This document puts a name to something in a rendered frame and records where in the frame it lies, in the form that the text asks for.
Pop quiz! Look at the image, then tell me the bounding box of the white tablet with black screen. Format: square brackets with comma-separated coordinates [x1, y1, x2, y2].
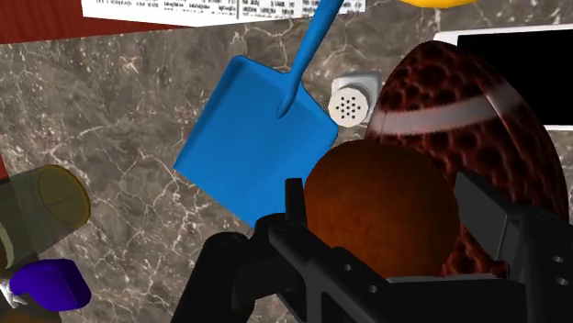
[433, 24, 573, 132]

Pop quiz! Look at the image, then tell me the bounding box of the white salt shaker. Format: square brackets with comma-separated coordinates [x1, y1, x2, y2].
[327, 71, 383, 130]

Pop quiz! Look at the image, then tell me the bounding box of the blue dustpan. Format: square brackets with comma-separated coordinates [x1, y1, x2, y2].
[172, 0, 347, 229]

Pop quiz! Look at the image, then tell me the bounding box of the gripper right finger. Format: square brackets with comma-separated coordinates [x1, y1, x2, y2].
[454, 170, 573, 323]

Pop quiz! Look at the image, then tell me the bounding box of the orange ball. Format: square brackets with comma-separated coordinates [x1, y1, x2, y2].
[302, 139, 462, 279]

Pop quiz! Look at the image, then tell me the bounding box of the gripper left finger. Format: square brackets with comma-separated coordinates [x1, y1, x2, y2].
[170, 177, 391, 323]

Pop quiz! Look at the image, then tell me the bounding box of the olive translucent jar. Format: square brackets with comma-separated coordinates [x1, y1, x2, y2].
[0, 163, 93, 271]

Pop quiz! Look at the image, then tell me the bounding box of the yellow round object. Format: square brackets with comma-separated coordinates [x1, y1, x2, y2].
[398, 0, 478, 9]

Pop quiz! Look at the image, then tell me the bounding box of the purple cylinder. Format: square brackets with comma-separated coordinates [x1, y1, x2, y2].
[8, 258, 93, 312]

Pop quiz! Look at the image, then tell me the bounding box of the brown football with white stripe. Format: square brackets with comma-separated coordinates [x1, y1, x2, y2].
[364, 39, 570, 278]

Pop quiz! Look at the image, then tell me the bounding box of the open printed newspaper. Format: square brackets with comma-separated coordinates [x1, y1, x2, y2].
[80, 0, 367, 28]

